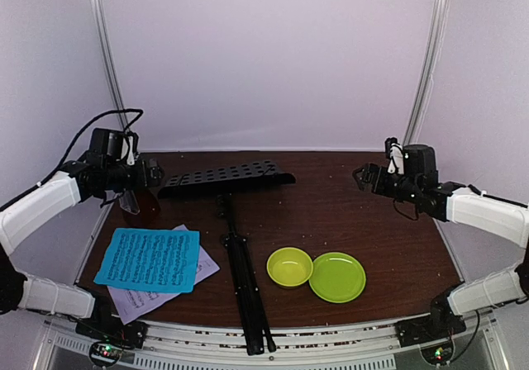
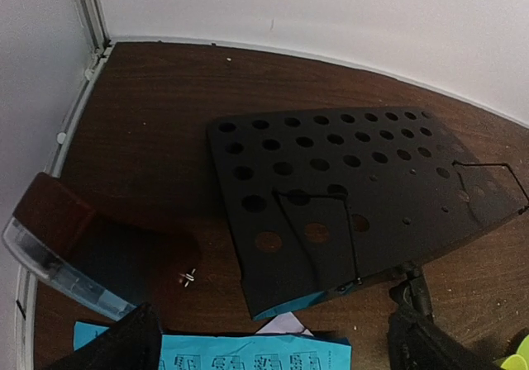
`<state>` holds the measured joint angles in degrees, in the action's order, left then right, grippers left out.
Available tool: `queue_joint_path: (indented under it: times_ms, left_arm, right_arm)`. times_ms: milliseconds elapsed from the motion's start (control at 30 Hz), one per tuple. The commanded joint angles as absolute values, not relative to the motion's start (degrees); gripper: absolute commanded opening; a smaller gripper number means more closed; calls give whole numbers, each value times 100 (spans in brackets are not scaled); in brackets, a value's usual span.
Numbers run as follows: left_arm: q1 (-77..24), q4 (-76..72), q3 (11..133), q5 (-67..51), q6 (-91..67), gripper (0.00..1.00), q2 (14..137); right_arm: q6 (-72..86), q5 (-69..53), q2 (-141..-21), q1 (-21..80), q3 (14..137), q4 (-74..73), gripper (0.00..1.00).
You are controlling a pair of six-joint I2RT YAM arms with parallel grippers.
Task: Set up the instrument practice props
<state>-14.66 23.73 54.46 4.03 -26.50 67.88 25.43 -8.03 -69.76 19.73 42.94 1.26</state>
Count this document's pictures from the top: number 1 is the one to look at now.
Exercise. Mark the left aluminium frame post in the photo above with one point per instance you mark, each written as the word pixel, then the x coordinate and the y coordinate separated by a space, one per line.
pixel 106 50

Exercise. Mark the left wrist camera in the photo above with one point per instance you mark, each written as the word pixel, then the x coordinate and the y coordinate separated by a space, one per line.
pixel 129 148

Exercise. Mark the aluminium frame post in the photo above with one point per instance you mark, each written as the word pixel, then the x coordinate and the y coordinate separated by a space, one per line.
pixel 425 84
pixel 106 50

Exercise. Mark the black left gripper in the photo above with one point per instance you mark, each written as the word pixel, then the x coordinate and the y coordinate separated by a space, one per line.
pixel 142 180

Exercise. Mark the lime green plate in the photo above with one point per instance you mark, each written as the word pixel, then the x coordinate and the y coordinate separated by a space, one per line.
pixel 337 278

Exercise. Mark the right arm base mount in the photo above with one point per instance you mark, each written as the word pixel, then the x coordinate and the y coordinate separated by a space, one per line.
pixel 434 337

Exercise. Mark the blue sheet music page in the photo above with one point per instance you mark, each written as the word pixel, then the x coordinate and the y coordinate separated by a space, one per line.
pixel 161 261

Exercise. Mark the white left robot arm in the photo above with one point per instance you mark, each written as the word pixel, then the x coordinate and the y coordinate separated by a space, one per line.
pixel 73 183

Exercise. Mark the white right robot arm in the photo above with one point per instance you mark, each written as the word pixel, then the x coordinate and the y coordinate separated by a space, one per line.
pixel 465 205

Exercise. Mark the lime green bowl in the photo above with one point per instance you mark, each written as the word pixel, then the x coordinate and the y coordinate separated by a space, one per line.
pixel 289 267

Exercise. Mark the brown wooden metronome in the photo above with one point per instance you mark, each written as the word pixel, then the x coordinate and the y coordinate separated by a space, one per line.
pixel 140 208

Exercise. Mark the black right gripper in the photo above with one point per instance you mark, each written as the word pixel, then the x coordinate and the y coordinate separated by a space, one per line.
pixel 369 168

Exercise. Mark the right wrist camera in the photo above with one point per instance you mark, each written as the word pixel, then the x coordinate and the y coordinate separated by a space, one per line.
pixel 394 154

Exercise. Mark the right aluminium frame post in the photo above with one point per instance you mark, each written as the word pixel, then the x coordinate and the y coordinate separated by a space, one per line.
pixel 425 84

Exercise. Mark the aluminium front rail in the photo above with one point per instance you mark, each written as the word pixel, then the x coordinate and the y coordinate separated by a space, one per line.
pixel 376 345

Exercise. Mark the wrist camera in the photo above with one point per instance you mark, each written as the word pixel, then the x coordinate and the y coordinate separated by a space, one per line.
pixel 394 154
pixel 129 148

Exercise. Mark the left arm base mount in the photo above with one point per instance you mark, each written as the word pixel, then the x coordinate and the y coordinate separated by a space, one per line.
pixel 111 342

